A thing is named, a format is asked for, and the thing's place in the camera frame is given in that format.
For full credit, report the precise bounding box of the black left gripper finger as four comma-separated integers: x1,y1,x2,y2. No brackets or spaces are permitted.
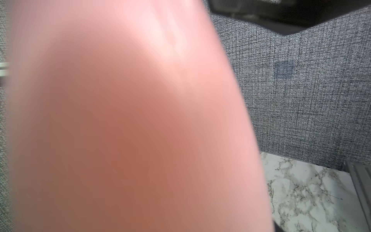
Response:
274,222,285,232

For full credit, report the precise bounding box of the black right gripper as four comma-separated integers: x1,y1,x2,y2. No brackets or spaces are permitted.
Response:
208,0,371,35

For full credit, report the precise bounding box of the opaque pink spray bottle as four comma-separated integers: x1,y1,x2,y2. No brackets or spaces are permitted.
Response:
6,1,274,232

